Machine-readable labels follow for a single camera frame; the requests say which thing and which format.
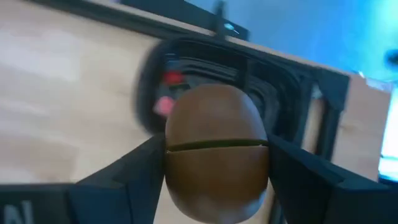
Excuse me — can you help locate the large red toy strawberry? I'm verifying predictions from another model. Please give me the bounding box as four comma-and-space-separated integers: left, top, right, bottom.
162, 71, 185, 85

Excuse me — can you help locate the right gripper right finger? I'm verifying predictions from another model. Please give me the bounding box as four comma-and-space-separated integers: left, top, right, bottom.
267, 133, 345, 224

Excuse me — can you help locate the black plastic tupperware container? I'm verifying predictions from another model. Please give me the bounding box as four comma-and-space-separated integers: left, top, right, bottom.
134, 35, 315, 141

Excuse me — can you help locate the brown toy kiwi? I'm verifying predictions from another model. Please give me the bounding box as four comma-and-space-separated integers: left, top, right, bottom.
164, 83, 270, 224

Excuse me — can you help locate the pink toy berry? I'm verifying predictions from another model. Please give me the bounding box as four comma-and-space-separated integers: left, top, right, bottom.
152, 95, 175, 117

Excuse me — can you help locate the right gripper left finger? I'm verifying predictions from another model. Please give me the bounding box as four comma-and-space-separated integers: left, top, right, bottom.
67, 133, 166, 224

